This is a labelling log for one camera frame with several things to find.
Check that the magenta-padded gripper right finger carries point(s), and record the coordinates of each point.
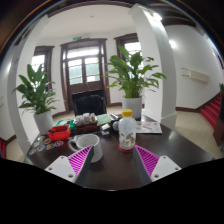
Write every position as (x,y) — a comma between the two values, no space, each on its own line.
(165,168)

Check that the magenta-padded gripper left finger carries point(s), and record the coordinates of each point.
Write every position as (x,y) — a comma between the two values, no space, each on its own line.
(61,166)

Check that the yellow-capped clear drink bottle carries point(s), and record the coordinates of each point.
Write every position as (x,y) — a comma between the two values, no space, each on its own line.
(127,131)

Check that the round colourful sticker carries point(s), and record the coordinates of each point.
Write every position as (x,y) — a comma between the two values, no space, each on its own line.
(32,152)
(40,147)
(50,146)
(59,143)

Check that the white speckled mug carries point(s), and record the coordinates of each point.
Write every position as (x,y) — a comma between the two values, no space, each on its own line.
(90,143)

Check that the flat round red coaster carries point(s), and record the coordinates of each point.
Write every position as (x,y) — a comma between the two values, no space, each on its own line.
(125,150)

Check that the white printed magazine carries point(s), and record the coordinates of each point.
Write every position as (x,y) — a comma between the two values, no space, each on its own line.
(149,127)

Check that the green package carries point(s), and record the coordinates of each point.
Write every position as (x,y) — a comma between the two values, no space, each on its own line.
(63,122)

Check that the tray of wrapped snacks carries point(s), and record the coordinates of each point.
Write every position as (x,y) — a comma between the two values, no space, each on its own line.
(86,121)

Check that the green booklet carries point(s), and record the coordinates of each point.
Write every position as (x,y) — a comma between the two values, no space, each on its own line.
(104,119)

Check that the round grey object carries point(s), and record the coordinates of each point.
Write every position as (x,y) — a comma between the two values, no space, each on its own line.
(115,125)

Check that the black chair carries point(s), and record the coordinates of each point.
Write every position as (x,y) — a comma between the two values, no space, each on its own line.
(89,103)

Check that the red carpeted staircase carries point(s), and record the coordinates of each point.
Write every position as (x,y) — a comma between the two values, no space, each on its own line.
(211,110)

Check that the small plant in white pot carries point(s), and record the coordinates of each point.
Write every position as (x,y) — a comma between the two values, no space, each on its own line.
(36,93)

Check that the large plant in white pot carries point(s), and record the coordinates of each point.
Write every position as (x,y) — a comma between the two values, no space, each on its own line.
(131,80)

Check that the dark wooden glazed door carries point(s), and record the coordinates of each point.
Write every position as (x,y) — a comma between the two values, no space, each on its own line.
(83,70)

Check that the green exit sign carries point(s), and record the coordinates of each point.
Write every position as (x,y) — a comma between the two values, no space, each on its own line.
(77,37)

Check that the white wall-mounted unit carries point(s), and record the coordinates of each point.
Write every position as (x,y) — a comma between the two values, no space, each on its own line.
(196,75)

